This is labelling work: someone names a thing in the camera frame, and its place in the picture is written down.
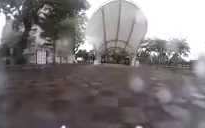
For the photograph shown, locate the dark bushes under canopy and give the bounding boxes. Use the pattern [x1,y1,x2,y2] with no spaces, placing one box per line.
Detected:
[75,48,133,65]

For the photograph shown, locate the red and grey paved plaza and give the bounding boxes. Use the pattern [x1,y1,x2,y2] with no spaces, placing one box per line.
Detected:
[0,63,205,128]

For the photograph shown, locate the white arched canopy shelter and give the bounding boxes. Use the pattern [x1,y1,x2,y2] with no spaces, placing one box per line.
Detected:
[85,0,149,66]

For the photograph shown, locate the pale building with doors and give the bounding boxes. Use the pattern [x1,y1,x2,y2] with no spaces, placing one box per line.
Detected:
[1,13,78,65]

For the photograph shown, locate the row of trees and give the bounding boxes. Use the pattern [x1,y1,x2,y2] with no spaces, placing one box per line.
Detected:
[136,37,205,67]

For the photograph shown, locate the large dark trees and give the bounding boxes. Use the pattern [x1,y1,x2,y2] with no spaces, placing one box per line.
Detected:
[0,0,91,65]

